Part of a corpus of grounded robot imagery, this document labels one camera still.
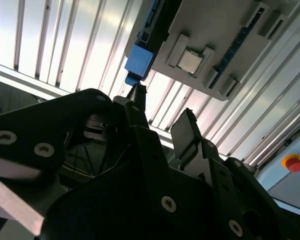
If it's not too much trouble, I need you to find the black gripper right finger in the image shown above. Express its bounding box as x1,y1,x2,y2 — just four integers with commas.
169,108,291,240

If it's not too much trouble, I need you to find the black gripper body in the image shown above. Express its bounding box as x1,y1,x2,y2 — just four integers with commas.
38,159,217,240

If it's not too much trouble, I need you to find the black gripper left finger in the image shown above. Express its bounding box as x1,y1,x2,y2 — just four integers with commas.
0,83,178,212

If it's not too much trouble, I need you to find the hard disk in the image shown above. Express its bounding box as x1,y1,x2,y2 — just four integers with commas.
124,0,185,87

